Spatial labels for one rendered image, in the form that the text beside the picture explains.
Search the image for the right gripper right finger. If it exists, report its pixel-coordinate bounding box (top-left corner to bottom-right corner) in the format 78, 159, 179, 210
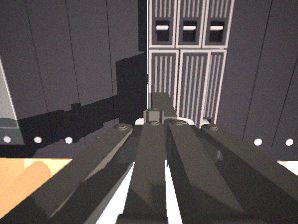
160, 92, 298, 224

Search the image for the black drive blank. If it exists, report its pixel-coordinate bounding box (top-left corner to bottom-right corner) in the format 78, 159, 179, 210
201, 0, 234, 48

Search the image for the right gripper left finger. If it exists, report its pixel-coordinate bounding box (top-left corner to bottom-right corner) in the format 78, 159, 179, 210
0, 92, 169, 224

